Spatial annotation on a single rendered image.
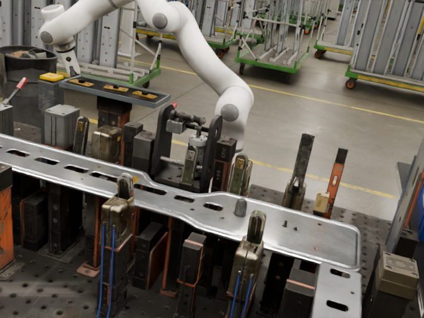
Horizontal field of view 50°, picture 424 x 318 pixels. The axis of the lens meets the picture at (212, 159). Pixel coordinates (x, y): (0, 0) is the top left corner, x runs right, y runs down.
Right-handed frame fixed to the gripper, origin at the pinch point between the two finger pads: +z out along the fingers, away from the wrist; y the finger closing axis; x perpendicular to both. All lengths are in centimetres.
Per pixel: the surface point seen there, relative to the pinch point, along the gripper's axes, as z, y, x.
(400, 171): 28, -79, -101
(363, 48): 252, 419, -426
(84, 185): -3, -75, 3
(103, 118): -0.1, -34.9, -6.7
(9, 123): -3.4, -26.6, 25.4
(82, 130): -5.8, -49.7, 0.5
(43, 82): -11.6, -18.8, 10.4
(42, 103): -4.4, -19.7, 13.1
